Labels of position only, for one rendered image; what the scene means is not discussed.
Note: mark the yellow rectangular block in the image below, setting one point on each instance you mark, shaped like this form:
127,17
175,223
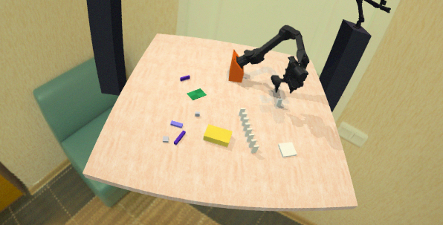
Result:
217,135

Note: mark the green rectangular block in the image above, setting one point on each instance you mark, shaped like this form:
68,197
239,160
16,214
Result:
196,94

